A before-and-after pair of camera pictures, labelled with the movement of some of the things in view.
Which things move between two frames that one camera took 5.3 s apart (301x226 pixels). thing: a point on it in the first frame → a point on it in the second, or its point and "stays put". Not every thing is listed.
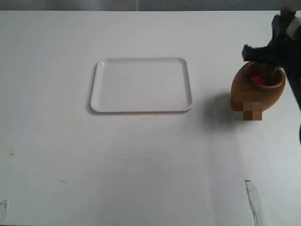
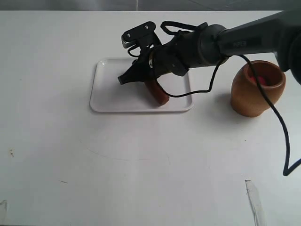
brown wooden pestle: x=286 y=13 → x=161 y=97
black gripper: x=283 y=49 → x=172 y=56
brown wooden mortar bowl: x=251 y=93 stays put
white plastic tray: x=132 y=84 stays put
